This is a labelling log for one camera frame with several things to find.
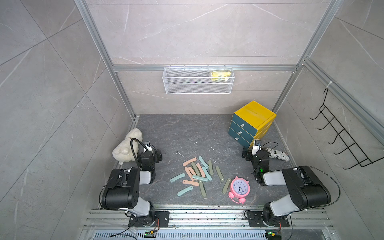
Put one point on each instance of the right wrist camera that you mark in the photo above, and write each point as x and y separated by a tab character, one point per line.
256	147

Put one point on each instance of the pink alarm clock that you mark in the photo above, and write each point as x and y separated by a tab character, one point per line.
239	190

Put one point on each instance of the pink fruit knife pair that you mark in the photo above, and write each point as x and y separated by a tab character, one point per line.
189	173
192	170

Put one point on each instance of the yellow teal drawer cabinet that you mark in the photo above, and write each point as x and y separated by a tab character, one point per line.
250	123

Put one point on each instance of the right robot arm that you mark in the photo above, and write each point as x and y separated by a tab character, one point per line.
305	189

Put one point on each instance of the olive fruit knife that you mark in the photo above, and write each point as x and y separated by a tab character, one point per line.
211	169
226	185
202	188
220	173

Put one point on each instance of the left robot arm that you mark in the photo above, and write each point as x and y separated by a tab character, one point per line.
122	191

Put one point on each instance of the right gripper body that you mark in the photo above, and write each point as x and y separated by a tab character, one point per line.
250	158

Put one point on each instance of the black wire wall hook rack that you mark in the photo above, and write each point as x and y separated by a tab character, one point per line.
349	144

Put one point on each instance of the teal fruit knife bottom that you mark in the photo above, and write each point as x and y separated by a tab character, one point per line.
185	190

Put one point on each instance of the pink fruit knife left pair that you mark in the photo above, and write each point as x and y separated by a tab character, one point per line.
189	173

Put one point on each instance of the yellow item in basket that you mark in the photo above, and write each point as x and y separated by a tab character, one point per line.
220	75

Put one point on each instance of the white plush dog toy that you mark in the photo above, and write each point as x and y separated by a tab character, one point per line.
123	152

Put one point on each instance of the teal fruit knife middle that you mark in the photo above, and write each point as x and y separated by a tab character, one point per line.
200	178

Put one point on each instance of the teal fruit knife left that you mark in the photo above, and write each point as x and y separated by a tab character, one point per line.
180	176

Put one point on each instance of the teal fruit knife upper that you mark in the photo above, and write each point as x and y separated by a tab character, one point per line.
203	162

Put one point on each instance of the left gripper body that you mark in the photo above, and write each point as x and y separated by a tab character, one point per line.
155	158

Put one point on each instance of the teal fruit knife centre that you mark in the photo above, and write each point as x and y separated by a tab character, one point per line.
208	176

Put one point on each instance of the olive fruit knife bottom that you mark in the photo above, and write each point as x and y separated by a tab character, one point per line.
202	188

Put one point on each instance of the white wire wall basket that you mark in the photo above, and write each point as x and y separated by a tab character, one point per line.
195	80

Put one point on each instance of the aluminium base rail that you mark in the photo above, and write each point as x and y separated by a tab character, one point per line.
207	223

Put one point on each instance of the teal fruit knife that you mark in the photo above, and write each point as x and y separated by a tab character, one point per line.
203	162
180	176
185	190
200	178
208	176

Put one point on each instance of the white patterned toy shoe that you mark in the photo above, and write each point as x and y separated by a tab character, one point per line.
276	154

